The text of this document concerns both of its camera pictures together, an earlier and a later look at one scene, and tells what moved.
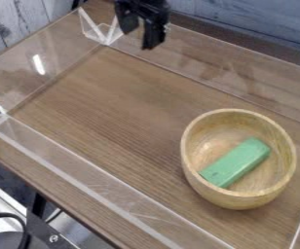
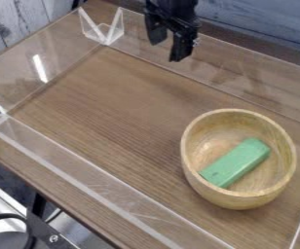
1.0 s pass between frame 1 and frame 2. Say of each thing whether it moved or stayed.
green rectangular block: stayed
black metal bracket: stayed
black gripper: moved
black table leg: stayed
